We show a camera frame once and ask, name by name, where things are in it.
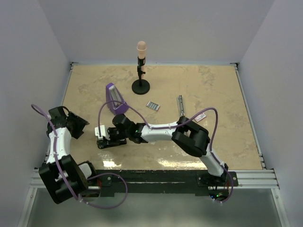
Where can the microphone on black stand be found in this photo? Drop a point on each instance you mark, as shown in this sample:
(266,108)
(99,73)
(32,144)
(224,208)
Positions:
(141,86)

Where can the staple box sleeve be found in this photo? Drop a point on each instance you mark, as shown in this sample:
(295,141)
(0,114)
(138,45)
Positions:
(200,117)

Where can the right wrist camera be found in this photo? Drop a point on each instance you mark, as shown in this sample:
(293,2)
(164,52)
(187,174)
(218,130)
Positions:
(101,132)

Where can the purple metronome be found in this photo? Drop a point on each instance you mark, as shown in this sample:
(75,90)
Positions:
(115,101)

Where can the grey black stapler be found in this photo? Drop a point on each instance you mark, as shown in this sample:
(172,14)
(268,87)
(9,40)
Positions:
(180,105)

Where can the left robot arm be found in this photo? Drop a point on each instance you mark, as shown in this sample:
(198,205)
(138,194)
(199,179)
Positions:
(61,175)

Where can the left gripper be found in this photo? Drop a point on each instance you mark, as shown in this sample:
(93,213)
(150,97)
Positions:
(80,123)

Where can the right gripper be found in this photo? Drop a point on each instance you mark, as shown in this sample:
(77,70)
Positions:
(110,132)

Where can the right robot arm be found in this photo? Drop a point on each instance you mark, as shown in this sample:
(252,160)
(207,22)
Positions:
(192,138)

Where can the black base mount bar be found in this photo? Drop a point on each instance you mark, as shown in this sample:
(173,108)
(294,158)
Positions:
(197,182)

